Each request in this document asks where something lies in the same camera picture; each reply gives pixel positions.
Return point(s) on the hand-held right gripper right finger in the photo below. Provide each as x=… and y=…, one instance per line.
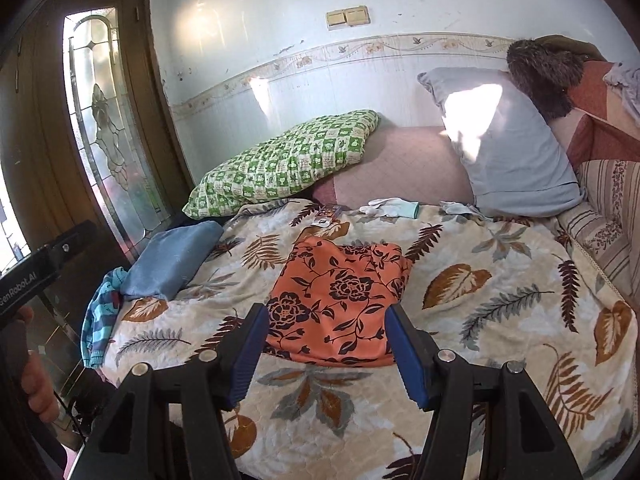
x=407, y=360

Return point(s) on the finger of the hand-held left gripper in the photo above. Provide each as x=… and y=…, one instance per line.
x=75, y=245

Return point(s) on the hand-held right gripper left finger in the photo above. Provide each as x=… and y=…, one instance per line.
x=247, y=355

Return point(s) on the orange floral shirt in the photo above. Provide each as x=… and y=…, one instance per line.
x=340, y=300

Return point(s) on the person's left hand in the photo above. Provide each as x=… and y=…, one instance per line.
x=40, y=385

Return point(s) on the blue striped garment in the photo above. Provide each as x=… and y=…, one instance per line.
x=100, y=310

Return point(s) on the blue folded cloth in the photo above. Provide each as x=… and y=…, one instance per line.
x=170, y=260

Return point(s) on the leaf-print fleece blanket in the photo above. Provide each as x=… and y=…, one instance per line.
x=500, y=320

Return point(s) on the wooden stained glass door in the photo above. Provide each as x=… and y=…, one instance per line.
x=125, y=135

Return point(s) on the white glove with teal cuff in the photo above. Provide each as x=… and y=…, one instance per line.
x=395, y=208

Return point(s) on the small printed packet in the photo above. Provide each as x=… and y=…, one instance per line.
x=325, y=220

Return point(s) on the green checked pillow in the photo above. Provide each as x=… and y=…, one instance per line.
x=280, y=165

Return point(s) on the pink checked mattress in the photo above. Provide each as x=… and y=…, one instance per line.
x=400, y=165

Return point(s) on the grey pillow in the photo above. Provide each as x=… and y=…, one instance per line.
x=510, y=160

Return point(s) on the striped sofa cushion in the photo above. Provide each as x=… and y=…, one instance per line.
x=610, y=200

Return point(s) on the pink patchwork sofa cover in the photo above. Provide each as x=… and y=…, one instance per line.
x=600, y=130

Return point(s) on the dark furry cushion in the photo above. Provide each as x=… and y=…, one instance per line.
x=545, y=70

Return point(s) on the grey garment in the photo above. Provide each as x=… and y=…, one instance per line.
x=627, y=90

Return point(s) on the olive brown cloth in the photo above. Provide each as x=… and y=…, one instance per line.
x=575, y=47

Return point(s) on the beige light switch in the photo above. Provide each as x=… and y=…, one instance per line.
x=336, y=19
x=357, y=15

